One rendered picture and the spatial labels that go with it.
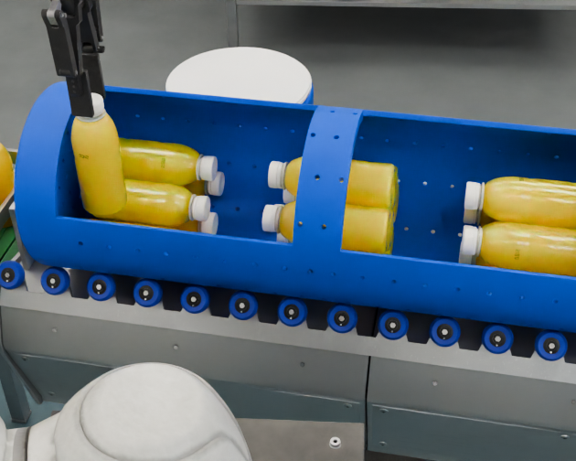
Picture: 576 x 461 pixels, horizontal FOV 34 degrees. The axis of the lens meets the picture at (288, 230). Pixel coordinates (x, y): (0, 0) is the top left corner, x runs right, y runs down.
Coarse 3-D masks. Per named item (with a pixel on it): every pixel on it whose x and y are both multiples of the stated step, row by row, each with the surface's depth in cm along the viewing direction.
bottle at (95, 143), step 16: (80, 128) 129; (96, 128) 129; (112, 128) 131; (80, 144) 130; (96, 144) 130; (112, 144) 131; (80, 160) 132; (96, 160) 131; (112, 160) 133; (80, 176) 134; (96, 176) 133; (112, 176) 134; (80, 192) 137; (96, 192) 135; (112, 192) 135; (96, 208) 136; (112, 208) 137
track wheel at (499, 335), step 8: (488, 328) 134; (496, 328) 134; (504, 328) 134; (488, 336) 134; (496, 336) 134; (504, 336) 134; (512, 336) 134; (488, 344) 134; (496, 344) 134; (504, 344) 134; (512, 344) 134; (496, 352) 134; (504, 352) 134
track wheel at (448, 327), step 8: (440, 320) 135; (448, 320) 135; (432, 328) 135; (440, 328) 135; (448, 328) 135; (456, 328) 135; (432, 336) 135; (440, 336) 135; (448, 336) 135; (456, 336) 135; (440, 344) 135; (448, 344) 135
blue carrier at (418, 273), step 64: (64, 128) 132; (128, 128) 154; (192, 128) 152; (256, 128) 149; (320, 128) 129; (384, 128) 143; (448, 128) 139; (512, 128) 132; (64, 192) 148; (256, 192) 154; (320, 192) 125; (448, 192) 149; (64, 256) 137; (128, 256) 134; (192, 256) 131; (256, 256) 129; (320, 256) 127; (384, 256) 125; (448, 256) 148; (512, 320) 129
